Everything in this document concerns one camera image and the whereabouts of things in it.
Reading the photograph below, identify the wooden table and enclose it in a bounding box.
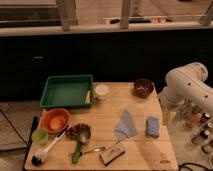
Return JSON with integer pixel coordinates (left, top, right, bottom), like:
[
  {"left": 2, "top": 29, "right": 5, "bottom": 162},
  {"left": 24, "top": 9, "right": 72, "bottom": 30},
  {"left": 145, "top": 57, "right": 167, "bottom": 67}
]
[{"left": 25, "top": 83, "right": 178, "bottom": 171}]

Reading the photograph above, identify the white paper cup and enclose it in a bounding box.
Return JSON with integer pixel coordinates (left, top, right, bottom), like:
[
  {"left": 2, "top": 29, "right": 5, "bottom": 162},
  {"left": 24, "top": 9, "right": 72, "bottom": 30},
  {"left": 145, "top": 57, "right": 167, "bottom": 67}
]
[{"left": 95, "top": 84, "right": 109, "bottom": 100}]

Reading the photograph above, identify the metal spoon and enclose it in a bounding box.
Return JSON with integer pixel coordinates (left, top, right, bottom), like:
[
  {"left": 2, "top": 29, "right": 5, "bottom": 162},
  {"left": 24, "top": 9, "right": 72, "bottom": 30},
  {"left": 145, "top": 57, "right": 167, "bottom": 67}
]
[{"left": 69, "top": 146, "right": 106, "bottom": 156}]

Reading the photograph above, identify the black cable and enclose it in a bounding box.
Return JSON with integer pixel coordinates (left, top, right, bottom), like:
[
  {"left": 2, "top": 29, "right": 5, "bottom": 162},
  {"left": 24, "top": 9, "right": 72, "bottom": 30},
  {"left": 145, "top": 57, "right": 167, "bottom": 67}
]
[{"left": 178, "top": 162, "right": 213, "bottom": 171}]

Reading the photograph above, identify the wooden block brush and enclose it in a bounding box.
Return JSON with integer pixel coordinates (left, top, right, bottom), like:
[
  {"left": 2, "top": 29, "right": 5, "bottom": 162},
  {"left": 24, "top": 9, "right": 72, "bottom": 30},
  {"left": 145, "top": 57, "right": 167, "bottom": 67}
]
[{"left": 100, "top": 143, "right": 125, "bottom": 166}]

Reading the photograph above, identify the orange plastic bowl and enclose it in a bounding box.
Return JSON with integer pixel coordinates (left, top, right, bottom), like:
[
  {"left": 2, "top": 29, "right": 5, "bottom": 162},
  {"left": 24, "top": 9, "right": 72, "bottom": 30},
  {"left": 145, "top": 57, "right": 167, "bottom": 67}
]
[{"left": 41, "top": 108, "right": 70, "bottom": 134}]

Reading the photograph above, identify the white dish brush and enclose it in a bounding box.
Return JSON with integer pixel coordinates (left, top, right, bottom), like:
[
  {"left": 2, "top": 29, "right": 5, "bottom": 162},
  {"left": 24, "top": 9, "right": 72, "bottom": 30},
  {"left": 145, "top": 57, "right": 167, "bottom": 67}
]
[{"left": 31, "top": 132, "right": 65, "bottom": 166}]

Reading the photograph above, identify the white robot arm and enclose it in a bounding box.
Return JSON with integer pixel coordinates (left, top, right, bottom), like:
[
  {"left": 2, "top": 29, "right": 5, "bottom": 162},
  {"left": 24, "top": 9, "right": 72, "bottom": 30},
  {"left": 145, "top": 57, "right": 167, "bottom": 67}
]
[{"left": 159, "top": 62, "right": 213, "bottom": 114}]

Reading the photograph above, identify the blue sponge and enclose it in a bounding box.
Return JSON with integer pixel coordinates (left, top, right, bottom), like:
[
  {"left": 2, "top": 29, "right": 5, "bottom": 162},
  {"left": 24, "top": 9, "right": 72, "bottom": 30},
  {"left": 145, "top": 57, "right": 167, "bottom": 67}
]
[{"left": 146, "top": 117, "right": 160, "bottom": 137}]

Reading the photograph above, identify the green plastic tray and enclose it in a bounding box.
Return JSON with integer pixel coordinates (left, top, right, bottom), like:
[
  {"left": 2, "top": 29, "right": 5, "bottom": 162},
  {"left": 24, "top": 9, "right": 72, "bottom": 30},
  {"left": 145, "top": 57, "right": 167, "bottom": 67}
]
[{"left": 40, "top": 75, "right": 93, "bottom": 109}]

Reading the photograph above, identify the green handled metal scoop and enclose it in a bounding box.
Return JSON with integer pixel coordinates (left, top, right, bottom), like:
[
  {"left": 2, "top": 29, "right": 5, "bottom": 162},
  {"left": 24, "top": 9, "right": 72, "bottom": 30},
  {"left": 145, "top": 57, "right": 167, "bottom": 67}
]
[{"left": 72, "top": 128, "right": 91, "bottom": 164}]

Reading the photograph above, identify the dark red bowl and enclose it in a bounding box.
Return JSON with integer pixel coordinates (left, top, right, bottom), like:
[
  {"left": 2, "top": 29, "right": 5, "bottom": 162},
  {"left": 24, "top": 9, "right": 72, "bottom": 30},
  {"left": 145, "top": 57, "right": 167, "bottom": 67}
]
[{"left": 134, "top": 79, "right": 154, "bottom": 98}]

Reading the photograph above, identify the cream piece in tray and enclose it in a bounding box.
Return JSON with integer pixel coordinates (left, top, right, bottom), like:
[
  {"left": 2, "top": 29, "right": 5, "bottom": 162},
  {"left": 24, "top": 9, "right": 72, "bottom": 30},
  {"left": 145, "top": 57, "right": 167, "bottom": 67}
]
[{"left": 85, "top": 90, "right": 91, "bottom": 104}]

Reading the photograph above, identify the small green cup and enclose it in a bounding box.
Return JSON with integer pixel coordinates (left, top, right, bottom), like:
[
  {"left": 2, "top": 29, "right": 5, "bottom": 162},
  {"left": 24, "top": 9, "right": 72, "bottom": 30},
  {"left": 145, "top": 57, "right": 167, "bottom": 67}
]
[{"left": 32, "top": 128, "right": 48, "bottom": 145}]

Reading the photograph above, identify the light blue towel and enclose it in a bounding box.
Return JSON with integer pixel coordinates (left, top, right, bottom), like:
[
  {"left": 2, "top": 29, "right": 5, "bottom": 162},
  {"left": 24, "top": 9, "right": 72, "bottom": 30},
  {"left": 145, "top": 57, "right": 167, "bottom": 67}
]
[{"left": 114, "top": 110, "right": 137, "bottom": 140}]

